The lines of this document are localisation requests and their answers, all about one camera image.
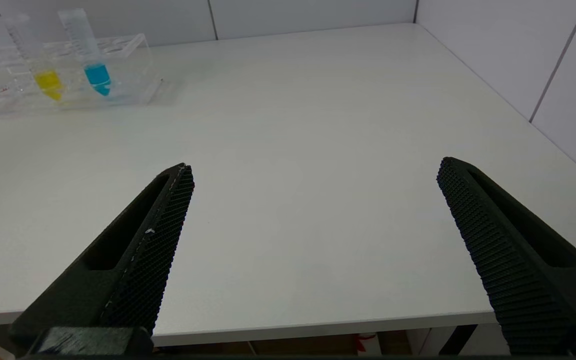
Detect black table leg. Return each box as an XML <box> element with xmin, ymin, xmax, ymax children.
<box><xmin>438</xmin><ymin>325</ymin><xmax>479</xmax><ymax>356</ymax></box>

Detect clear acrylic test tube rack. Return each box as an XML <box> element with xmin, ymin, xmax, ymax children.
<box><xmin>0</xmin><ymin>33</ymin><xmax>164</xmax><ymax>118</ymax></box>

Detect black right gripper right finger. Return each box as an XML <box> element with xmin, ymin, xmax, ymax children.
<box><xmin>436</xmin><ymin>156</ymin><xmax>576</xmax><ymax>356</ymax></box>

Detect blue pigment test tube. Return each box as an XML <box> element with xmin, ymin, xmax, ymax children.
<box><xmin>58</xmin><ymin>8</ymin><xmax>113</xmax><ymax>97</ymax></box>

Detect white red small object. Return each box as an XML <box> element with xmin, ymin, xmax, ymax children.
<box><xmin>355</xmin><ymin>332</ymin><xmax>381</xmax><ymax>356</ymax></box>

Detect yellow pigment test tube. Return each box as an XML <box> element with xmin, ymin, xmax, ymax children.
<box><xmin>3</xmin><ymin>14</ymin><xmax>65</xmax><ymax>102</ymax></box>

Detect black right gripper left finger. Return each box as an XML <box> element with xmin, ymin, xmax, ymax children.
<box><xmin>10</xmin><ymin>162</ymin><xmax>196</xmax><ymax>351</ymax></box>

